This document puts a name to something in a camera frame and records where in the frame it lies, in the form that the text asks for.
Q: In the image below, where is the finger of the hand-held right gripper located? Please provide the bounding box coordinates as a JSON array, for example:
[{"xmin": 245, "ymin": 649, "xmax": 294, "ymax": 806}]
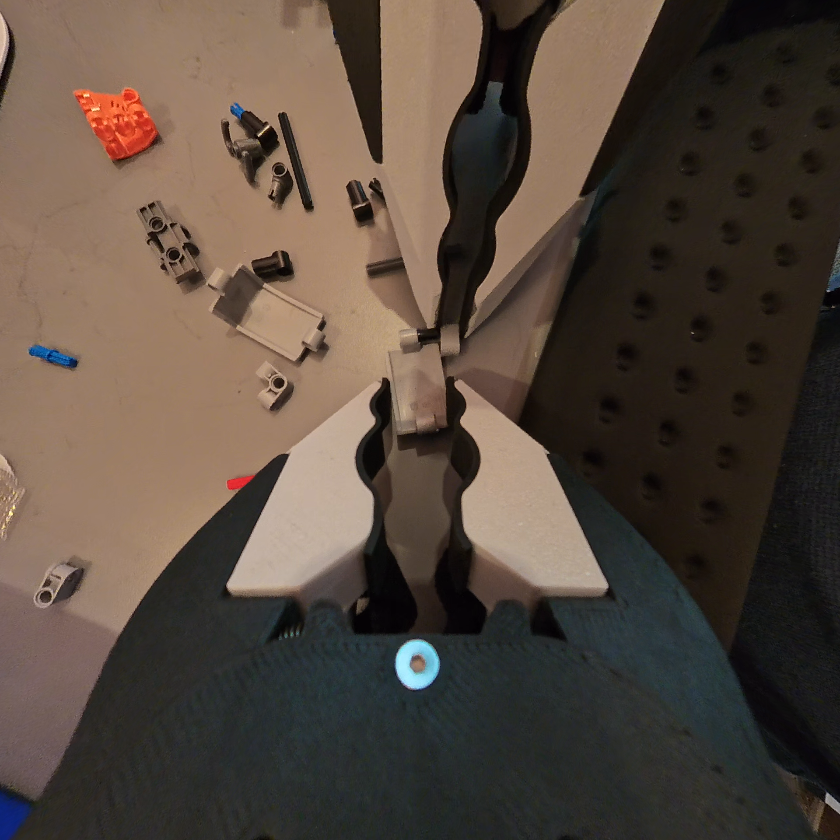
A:
[
  {"xmin": 379, "ymin": 0, "xmax": 494, "ymax": 330},
  {"xmin": 458, "ymin": 0, "xmax": 667, "ymax": 339}
]

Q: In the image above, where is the grey panel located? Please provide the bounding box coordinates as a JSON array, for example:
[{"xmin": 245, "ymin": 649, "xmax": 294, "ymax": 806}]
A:
[
  {"xmin": 387, "ymin": 327, "xmax": 452, "ymax": 435},
  {"xmin": 207, "ymin": 264, "xmax": 327, "ymax": 362}
]

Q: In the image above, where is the long black axle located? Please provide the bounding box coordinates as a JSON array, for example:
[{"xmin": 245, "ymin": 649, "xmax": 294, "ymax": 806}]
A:
[{"xmin": 278, "ymin": 112, "xmax": 315, "ymax": 211}]

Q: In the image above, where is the blue plastic bin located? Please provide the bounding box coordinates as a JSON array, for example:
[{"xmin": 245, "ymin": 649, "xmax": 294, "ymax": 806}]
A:
[{"xmin": 0, "ymin": 787, "xmax": 34, "ymax": 840}]

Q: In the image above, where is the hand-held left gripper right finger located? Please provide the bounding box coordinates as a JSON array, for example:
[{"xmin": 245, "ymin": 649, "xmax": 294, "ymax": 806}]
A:
[{"xmin": 434, "ymin": 377, "xmax": 610, "ymax": 635}]

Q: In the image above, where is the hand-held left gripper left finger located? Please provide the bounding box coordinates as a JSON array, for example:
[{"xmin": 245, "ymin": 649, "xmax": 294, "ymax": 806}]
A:
[{"xmin": 225, "ymin": 379, "xmax": 417, "ymax": 635}]

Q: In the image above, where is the clear plastic scrap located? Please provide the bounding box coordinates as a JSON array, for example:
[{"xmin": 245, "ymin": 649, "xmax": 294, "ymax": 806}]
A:
[{"xmin": 0, "ymin": 453, "xmax": 26, "ymax": 539}]

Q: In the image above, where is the orange wedge brick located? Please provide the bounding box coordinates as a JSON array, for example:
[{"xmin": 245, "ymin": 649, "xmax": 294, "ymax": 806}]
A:
[{"xmin": 73, "ymin": 87, "xmax": 160, "ymax": 161}]

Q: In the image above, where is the small grey liftarm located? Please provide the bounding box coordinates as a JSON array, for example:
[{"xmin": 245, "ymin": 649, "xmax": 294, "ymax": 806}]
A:
[{"xmin": 33, "ymin": 561, "xmax": 85, "ymax": 609}]

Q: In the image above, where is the grey double connector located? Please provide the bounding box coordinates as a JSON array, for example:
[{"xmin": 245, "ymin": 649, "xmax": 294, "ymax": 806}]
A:
[{"xmin": 256, "ymin": 361, "xmax": 294, "ymax": 411}]

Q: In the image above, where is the grey H-shaped connector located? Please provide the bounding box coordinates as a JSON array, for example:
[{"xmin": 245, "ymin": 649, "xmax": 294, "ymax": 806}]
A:
[{"xmin": 136, "ymin": 200, "xmax": 201, "ymax": 283}]

